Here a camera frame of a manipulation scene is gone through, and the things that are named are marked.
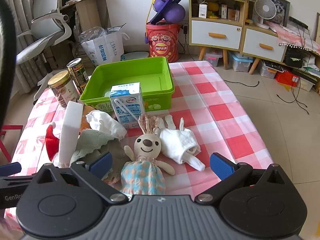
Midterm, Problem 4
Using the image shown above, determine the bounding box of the white cloth with straps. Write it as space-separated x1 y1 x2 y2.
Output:
158 115 206 171

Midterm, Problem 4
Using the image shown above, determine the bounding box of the green plastic bin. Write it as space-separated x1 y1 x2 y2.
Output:
80 56 175 113

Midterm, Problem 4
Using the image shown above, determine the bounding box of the red white checkered tablecloth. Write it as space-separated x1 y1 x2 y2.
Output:
3 61 274 231

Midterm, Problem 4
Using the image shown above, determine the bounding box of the grey white office chair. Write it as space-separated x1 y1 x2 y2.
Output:
16 0 72 64

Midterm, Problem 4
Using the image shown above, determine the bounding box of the wooden desk shelf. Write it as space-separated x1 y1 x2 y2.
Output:
60 0 109 31

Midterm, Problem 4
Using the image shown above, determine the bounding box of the white foam block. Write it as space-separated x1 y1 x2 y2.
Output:
58 101 83 167

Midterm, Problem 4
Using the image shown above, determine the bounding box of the red white santa plush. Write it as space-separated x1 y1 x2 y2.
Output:
45 122 61 167

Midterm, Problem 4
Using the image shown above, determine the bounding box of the rabbit plush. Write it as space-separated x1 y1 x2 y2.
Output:
120 114 175 195

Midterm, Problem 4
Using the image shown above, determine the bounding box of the wooden cabinet with drawers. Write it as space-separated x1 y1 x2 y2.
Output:
189 0 286 73

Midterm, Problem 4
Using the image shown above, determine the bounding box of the black cable on floor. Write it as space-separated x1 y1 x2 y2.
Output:
223 78 310 115

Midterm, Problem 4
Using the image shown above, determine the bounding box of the purple bounce ball toy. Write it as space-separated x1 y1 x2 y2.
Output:
146 0 185 25

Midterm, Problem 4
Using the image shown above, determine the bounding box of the blue white milk carton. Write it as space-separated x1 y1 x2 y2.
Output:
109 82 145 129

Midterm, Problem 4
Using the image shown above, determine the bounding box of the clear storage box blue lid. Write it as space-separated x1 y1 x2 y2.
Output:
228 51 253 73

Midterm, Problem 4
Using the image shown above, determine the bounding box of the white desk fan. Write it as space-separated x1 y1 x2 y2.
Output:
254 0 277 29

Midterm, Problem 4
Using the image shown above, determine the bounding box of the red box on floor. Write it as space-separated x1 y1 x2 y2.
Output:
275 71 299 87

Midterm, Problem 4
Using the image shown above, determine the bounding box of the tall green gold can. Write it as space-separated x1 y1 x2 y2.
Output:
67 58 89 94

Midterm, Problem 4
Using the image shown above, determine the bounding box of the white blue paper bag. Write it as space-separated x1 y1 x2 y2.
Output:
79 26 130 66

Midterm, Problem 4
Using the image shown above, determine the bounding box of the framed black white picture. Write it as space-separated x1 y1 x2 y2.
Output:
270 0 290 27

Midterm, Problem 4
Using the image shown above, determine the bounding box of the gold lid cookie jar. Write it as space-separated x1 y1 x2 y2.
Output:
48 70 79 108

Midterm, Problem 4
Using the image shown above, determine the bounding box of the orange brown plush toy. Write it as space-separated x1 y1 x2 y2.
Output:
79 106 95 134

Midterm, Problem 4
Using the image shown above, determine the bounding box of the red chip-print bucket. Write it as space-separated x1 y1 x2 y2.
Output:
145 21 181 63

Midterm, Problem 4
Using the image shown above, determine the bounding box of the grey green towel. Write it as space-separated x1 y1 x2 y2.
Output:
70 129 130 185

